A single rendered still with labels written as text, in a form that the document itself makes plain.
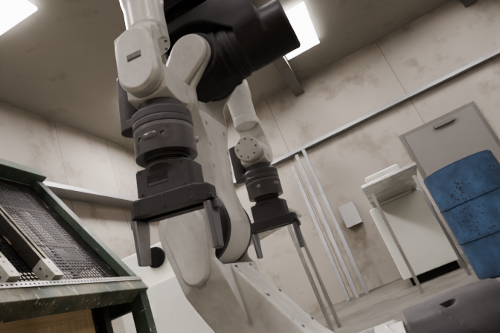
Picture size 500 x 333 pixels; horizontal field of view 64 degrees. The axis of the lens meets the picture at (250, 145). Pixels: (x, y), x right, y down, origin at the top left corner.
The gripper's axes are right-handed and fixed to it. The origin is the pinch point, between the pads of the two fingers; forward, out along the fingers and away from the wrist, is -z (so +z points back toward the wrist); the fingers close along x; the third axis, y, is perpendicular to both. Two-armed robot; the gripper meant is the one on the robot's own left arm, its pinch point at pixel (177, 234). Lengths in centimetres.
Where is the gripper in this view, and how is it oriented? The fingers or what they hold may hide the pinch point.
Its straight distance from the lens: 55.4
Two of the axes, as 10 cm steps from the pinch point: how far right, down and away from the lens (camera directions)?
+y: -3.1, -2.9, -9.1
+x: -9.3, 2.9, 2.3
